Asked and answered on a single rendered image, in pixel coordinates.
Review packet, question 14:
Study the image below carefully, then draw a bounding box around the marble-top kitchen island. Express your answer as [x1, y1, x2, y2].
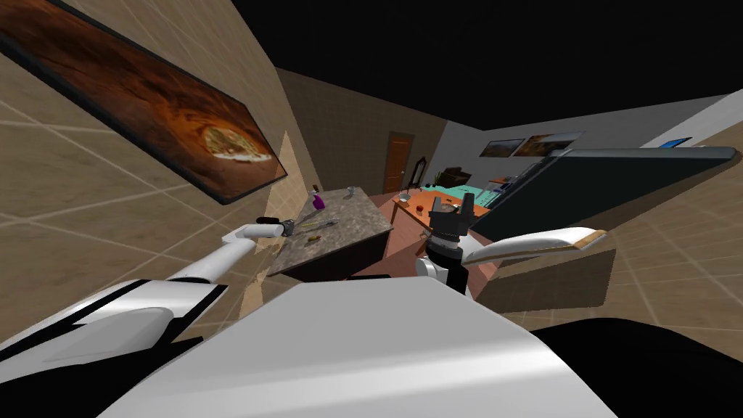
[267, 186, 395, 284]

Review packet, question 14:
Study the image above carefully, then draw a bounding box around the dark sofa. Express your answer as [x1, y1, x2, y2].
[435, 166, 473, 189]

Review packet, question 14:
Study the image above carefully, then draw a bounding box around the brown wooden door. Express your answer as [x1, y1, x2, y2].
[382, 131, 416, 195]

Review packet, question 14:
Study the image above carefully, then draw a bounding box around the small brown wall picture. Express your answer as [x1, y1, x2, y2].
[478, 137, 527, 160]

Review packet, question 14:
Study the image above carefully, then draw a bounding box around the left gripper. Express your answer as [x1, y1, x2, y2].
[255, 216, 297, 237]

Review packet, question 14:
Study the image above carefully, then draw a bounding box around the white curved bar handle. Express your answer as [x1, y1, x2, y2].
[462, 226, 609, 268]

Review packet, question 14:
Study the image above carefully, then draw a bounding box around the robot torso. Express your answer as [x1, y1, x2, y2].
[97, 276, 617, 418]

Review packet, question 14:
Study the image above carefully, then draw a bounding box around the grey cutlery piece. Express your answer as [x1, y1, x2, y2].
[297, 218, 341, 234]

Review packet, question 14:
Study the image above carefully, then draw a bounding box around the teal bed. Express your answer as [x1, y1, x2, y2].
[420, 182, 501, 208]

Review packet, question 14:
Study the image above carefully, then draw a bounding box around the dark teal door leaf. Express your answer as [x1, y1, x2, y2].
[469, 146, 739, 243]

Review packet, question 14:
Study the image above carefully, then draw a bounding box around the orange wooden table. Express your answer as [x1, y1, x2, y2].
[390, 188, 492, 234]

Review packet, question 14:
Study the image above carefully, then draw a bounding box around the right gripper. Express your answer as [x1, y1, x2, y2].
[428, 192, 476, 234]

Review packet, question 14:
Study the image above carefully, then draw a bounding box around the large orange-brown wall picture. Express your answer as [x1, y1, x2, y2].
[0, 0, 289, 206]

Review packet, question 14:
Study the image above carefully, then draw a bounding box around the wide brown wall picture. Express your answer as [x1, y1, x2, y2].
[513, 131, 586, 158]

